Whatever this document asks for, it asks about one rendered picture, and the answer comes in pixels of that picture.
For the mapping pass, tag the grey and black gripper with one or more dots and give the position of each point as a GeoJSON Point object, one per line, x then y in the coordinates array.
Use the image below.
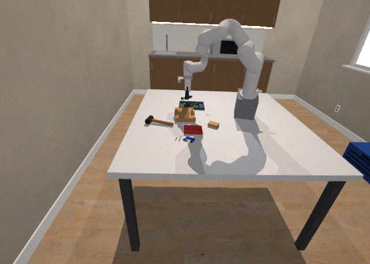
{"type": "Point", "coordinates": [187, 87]}

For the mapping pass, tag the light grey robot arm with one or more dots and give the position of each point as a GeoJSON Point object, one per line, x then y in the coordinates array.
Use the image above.
{"type": "Point", "coordinates": [253, 61]}

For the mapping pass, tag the mallet with black head and wooden handle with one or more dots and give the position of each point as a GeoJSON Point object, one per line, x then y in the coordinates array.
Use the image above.
{"type": "Point", "coordinates": [151, 119]}

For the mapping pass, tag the light wooden board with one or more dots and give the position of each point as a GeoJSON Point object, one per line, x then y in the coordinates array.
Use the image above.
{"type": "Point", "coordinates": [183, 114]}

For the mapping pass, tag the small tan wooden block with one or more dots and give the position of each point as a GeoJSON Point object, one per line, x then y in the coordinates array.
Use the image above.
{"type": "Point", "coordinates": [213, 124]}

